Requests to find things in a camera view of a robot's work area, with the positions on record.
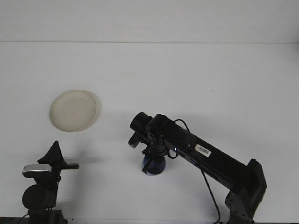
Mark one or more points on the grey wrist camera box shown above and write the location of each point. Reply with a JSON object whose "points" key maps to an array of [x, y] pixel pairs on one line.
{"points": [[37, 169], [133, 142]]}

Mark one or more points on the pale round plate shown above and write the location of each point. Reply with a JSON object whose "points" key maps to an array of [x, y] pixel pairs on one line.
{"points": [[72, 110]]}

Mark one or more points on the pale blue cup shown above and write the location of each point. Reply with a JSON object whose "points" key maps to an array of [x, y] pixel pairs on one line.
{"points": [[158, 166]]}

